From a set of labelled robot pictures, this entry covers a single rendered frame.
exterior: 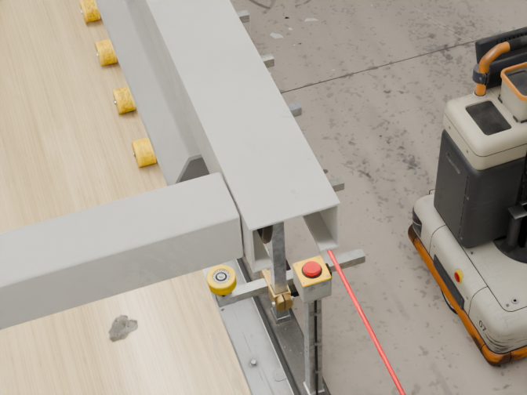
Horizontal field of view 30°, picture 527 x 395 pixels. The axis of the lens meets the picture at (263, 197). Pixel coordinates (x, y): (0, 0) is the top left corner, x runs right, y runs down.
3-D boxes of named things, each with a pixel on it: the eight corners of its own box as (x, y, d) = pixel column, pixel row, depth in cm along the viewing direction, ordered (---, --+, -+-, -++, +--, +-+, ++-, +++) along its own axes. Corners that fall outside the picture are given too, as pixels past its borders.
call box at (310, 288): (321, 275, 232) (320, 254, 226) (332, 297, 227) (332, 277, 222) (292, 284, 231) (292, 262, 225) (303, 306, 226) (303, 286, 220)
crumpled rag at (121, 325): (125, 310, 258) (123, 305, 256) (142, 324, 254) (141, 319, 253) (99, 331, 254) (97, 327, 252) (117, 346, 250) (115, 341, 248)
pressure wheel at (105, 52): (110, 34, 321) (117, 57, 320) (110, 43, 329) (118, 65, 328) (92, 39, 320) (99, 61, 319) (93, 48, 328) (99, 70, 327)
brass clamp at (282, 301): (279, 271, 279) (278, 260, 275) (296, 307, 270) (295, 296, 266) (258, 277, 278) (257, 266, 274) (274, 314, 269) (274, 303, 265)
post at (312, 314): (318, 381, 264) (318, 278, 230) (325, 396, 261) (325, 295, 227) (303, 386, 263) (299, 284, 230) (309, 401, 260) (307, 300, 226)
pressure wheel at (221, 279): (216, 285, 275) (213, 259, 266) (243, 293, 273) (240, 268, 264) (205, 307, 270) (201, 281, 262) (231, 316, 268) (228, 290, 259)
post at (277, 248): (284, 311, 281) (278, 198, 245) (288, 320, 279) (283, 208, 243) (273, 315, 280) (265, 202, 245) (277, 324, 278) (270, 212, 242)
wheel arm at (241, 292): (361, 255, 281) (361, 246, 278) (365, 264, 279) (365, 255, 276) (216, 300, 273) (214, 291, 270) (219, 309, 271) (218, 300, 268)
